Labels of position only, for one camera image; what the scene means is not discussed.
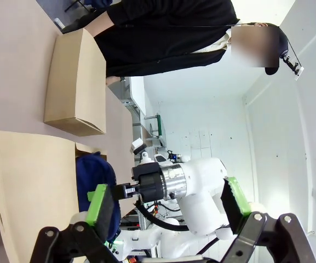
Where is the green metal frame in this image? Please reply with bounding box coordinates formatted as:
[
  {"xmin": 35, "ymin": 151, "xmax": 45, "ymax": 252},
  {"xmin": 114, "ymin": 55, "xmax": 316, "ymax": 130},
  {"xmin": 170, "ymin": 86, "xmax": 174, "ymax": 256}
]
[{"xmin": 143, "ymin": 113, "xmax": 166, "ymax": 149}]

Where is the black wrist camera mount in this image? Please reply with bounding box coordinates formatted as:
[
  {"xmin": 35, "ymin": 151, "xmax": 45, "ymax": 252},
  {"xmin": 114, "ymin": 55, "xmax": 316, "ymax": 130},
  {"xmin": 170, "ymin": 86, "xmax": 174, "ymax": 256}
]
[{"xmin": 131, "ymin": 162, "xmax": 160, "ymax": 183}]

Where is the large open cardboard box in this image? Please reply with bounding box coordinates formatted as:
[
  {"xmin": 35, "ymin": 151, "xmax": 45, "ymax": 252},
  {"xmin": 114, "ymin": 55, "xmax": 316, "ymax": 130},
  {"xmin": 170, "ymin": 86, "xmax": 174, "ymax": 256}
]
[{"xmin": 0, "ymin": 128, "xmax": 136, "ymax": 263}]

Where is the person's right forearm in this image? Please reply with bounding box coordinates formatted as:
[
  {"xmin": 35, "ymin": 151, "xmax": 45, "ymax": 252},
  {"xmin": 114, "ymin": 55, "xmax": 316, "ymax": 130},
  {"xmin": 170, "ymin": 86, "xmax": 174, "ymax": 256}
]
[{"xmin": 88, "ymin": 13, "xmax": 114, "ymax": 38}]

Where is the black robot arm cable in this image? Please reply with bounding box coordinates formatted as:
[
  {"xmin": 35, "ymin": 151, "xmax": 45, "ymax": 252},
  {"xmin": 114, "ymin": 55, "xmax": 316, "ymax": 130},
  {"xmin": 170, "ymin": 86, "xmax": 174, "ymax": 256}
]
[{"xmin": 135, "ymin": 201, "xmax": 189, "ymax": 231}]

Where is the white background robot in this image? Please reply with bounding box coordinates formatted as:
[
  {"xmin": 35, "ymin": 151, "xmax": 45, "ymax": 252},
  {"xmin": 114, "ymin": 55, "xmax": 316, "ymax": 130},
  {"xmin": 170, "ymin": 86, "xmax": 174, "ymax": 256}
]
[{"xmin": 153, "ymin": 149, "xmax": 192, "ymax": 165}]

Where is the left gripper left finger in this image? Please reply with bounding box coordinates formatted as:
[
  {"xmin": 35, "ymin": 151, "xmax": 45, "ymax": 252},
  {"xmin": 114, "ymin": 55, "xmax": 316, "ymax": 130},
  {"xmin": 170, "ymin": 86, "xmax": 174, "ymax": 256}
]
[{"xmin": 30, "ymin": 184, "xmax": 137, "ymax": 263}]

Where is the person in black cardigan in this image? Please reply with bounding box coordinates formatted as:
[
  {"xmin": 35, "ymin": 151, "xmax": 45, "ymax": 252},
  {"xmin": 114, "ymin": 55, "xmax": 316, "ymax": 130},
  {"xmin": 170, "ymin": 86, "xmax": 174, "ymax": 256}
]
[{"xmin": 93, "ymin": 0, "xmax": 289, "ymax": 78}]

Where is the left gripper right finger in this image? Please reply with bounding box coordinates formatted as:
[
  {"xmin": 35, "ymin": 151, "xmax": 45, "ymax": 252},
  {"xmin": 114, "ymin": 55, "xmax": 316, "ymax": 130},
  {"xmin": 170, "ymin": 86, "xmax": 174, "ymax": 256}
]
[{"xmin": 220, "ymin": 176, "xmax": 316, "ymax": 263}]

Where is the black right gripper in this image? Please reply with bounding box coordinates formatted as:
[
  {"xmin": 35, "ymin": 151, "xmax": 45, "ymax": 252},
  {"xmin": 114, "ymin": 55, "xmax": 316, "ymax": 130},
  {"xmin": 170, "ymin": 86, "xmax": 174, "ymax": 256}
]
[{"xmin": 113, "ymin": 172, "xmax": 165, "ymax": 204}]

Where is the blue zippered pencil case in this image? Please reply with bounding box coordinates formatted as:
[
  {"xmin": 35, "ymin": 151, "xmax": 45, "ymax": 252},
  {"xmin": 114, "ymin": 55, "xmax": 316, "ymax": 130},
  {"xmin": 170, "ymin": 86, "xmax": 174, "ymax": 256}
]
[{"xmin": 75, "ymin": 152, "xmax": 122, "ymax": 242}]

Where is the head mounted camera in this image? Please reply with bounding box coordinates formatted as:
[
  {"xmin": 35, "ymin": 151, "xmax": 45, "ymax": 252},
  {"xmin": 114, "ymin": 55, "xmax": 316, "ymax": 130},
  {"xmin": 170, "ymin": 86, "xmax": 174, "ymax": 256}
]
[{"xmin": 281, "ymin": 53, "xmax": 304, "ymax": 82}]

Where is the open cardboard box with pouch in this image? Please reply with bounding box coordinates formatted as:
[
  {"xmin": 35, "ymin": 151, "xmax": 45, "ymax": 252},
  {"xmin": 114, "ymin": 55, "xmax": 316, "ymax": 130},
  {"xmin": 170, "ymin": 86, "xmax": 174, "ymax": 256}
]
[{"xmin": 43, "ymin": 28, "xmax": 107, "ymax": 137}]

